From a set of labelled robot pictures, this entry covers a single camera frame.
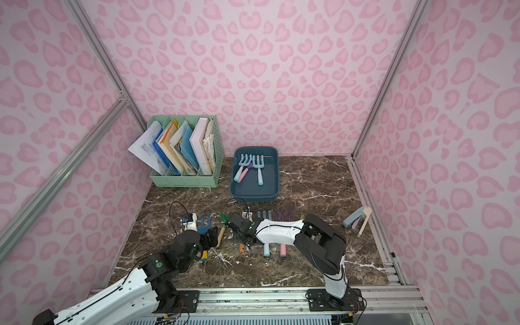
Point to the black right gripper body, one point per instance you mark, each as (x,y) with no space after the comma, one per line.
(233,221)

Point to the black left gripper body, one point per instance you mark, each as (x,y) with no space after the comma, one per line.
(209,237)

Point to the blue rake yellow handle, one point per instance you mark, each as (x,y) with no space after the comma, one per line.
(205,223)

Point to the dark green rake wooden handle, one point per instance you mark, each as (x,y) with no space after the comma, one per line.
(224,219)

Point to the light blue rake mint handle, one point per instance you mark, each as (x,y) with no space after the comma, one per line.
(266,215)

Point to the teal rake mint handle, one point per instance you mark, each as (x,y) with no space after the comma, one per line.
(245,160)

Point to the purple rake pink handle small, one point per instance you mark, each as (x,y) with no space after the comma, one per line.
(243,174)

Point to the light blue rake white handle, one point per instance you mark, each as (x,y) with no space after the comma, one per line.
(258,163)

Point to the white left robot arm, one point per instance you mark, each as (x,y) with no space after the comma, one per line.
(146,289)

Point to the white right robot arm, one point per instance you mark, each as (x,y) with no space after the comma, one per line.
(321,244)

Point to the dark teal storage box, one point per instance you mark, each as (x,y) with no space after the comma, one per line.
(248,189)

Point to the green file organizer crate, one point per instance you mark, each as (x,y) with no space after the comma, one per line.
(186,181)

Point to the teal book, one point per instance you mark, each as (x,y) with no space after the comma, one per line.
(181,143)

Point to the blue folder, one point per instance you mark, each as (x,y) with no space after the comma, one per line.
(163,156)

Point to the white thick book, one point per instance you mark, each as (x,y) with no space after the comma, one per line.
(202,144)

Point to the orange book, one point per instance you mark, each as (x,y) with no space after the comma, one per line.
(168,150)

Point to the white paper sheets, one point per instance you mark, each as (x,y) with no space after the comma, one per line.
(143,148)

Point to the grey blue stapler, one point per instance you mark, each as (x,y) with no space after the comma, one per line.
(361,215)

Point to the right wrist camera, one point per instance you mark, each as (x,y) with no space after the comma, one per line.
(247,215)

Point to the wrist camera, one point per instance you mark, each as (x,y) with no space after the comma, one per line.
(247,215)
(190,223)

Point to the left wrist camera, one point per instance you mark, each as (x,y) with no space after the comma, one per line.
(190,223)

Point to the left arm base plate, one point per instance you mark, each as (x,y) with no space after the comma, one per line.
(172,303)

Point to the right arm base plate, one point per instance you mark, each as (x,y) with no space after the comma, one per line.
(320,300)

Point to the aluminium front rail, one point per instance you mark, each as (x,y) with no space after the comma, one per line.
(277,301)

